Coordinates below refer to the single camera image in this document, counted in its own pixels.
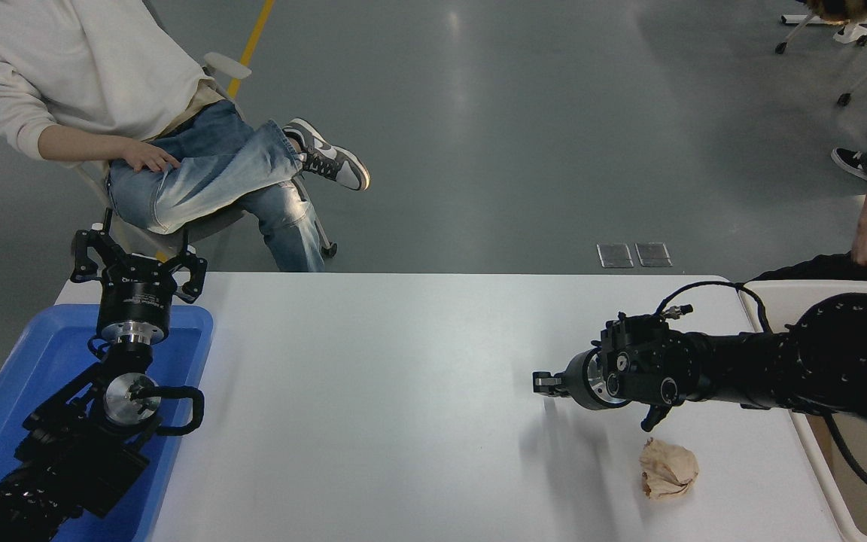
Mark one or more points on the brown fuzzy object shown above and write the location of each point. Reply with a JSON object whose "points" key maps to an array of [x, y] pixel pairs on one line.
{"points": [[840, 9]]}

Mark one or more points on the white chair base with castors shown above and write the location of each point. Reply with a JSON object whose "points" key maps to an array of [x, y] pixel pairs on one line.
{"points": [[855, 31]]}

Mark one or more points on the large pale bin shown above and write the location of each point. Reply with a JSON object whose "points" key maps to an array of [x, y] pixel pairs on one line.
{"points": [[780, 301]]}

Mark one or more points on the metal floor plate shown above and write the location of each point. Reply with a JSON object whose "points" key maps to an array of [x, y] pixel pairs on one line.
{"points": [[653, 254], [615, 255]]}

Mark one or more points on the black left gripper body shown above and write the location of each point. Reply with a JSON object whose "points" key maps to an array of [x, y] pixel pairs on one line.
{"points": [[136, 297]]}

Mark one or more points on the tan paper ball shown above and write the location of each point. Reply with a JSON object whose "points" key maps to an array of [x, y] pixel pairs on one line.
{"points": [[667, 470]]}

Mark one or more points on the seated person's forearm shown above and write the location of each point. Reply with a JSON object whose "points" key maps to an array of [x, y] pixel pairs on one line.
{"points": [[80, 143]]}

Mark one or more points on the blue plastic tray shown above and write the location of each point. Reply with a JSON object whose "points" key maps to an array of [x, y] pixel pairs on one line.
{"points": [[42, 354]]}

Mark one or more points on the seated person's hand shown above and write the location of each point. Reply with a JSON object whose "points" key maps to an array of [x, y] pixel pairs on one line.
{"points": [[149, 156]]}

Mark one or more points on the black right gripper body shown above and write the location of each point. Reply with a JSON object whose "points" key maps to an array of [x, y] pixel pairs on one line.
{"points": [[578, 380]]}

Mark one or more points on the seated person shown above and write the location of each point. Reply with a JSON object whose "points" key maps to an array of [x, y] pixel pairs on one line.
{"points": [[65, 60]]}

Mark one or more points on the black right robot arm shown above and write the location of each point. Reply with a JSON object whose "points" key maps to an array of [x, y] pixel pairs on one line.
{"points": [[840, 354]]}

